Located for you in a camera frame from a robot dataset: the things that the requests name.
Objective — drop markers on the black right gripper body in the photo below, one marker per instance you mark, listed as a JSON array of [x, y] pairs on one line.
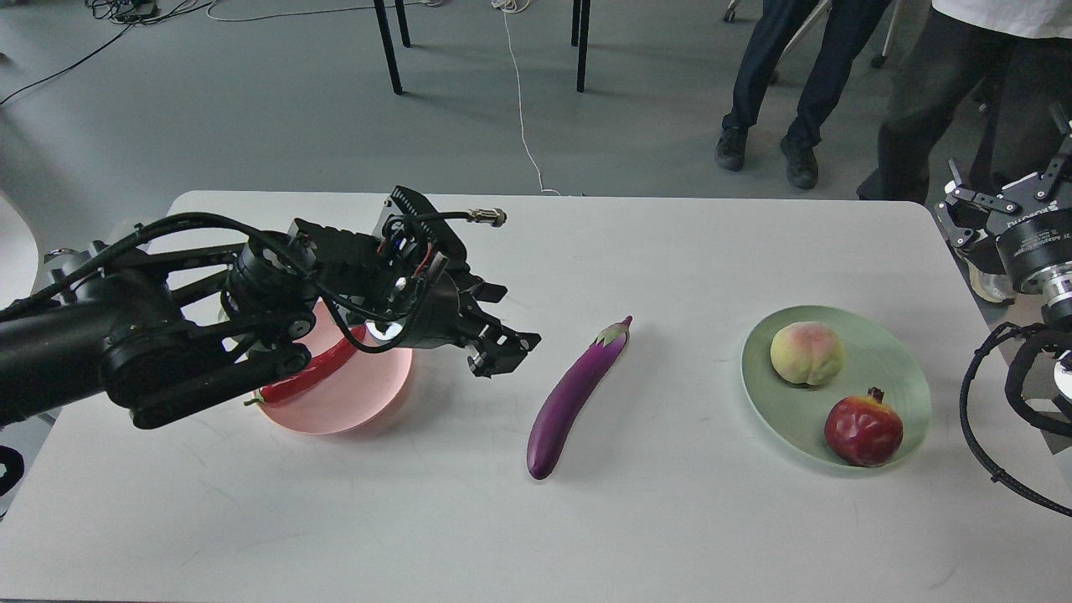
[[1036, 250]]

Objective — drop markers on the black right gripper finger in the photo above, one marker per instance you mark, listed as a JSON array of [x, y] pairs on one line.
[[963, 214], [1047, 180]]

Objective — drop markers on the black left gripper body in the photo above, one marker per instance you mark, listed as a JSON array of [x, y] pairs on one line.
[[426, 312]]

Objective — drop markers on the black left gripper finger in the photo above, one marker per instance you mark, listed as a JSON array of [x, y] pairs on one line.
[[473, 289], [496, 348]]

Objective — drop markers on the red chili pepper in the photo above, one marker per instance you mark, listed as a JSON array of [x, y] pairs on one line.
[[320, 367]]

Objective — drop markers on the yellow-green peach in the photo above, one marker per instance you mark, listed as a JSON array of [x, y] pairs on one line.
[[807, 353]]

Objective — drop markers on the red pomegranate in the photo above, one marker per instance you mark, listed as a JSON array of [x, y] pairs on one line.
[[863, 430]]

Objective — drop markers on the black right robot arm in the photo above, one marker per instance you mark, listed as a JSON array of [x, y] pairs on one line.
[[1052, 335]]

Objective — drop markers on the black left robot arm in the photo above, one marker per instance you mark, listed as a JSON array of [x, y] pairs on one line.
[[195, 309]]

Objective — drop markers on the purple eggplant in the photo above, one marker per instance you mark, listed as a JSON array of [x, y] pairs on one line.
[[562, 406]]

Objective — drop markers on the person in black trousers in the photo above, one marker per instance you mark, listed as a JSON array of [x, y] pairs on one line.
[[1022, 47]]

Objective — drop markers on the pink plastic plate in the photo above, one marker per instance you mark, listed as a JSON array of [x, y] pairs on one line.
[[365, 387]]

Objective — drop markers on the green plastic plate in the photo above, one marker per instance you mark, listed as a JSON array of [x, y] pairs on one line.
[[795, 415]]

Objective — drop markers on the black table leg right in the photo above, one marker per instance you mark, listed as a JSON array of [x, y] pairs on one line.
[[579, 33]]

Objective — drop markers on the black table leg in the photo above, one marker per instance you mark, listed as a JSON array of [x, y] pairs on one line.
[[579, 33], [381, 13]]

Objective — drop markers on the black table leg left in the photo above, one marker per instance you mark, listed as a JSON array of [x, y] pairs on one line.
[[381, 13]]

